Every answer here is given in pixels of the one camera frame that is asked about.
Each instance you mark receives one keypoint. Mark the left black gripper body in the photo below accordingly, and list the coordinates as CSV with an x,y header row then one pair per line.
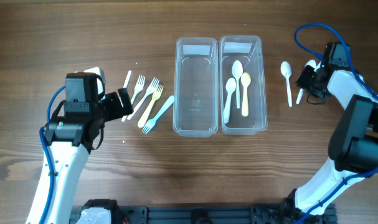
x,y
110,107

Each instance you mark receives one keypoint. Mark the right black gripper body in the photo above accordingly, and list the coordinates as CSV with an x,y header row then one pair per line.
x,y
306,79

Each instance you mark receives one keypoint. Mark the white plastic fork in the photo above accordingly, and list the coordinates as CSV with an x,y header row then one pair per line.
x,y
127,79
138,87
150,90

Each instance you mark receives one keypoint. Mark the yellow plastic fork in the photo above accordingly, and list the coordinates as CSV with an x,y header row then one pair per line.
x,y
155,96

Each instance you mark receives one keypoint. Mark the yellow plastic spoon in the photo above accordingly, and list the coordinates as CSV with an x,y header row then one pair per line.
x,y
245,81

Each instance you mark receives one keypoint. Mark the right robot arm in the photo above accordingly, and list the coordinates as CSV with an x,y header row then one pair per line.
x,y
353,147

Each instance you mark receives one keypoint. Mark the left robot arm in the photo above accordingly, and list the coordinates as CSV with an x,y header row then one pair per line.
x,y
67,141

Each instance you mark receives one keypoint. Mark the left clear plastic container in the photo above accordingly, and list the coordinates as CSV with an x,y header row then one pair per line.
x,y
196,87

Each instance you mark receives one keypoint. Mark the clear plastic container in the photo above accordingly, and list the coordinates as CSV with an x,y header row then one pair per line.
x,y
196,87
247,49

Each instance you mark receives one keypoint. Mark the right clear plastic container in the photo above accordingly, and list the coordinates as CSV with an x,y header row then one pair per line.
x,y
247,49

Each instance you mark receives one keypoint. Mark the light blue plastic fork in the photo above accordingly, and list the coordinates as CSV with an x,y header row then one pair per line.
x,y
150,124

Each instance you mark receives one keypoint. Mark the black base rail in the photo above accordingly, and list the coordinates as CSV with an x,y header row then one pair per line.
x,y
255,214

